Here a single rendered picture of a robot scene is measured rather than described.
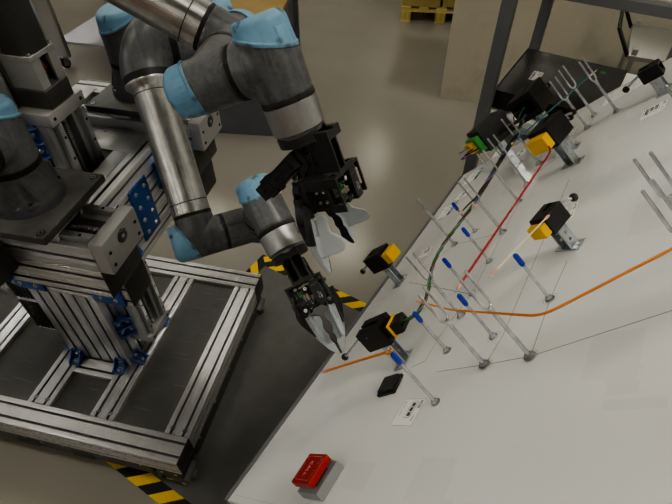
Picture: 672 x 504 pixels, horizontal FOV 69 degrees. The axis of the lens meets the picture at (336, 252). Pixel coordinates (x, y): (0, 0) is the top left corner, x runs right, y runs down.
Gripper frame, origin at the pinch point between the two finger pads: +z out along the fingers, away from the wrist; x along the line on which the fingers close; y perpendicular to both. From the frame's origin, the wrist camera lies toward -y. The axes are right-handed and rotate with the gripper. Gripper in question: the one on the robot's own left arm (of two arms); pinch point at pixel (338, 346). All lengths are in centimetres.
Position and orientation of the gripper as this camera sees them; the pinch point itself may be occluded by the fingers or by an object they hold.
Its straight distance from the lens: 93.7
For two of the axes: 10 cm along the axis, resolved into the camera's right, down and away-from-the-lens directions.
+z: 4.7, 8.8, -0.8
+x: 8.9, -4.6, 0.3
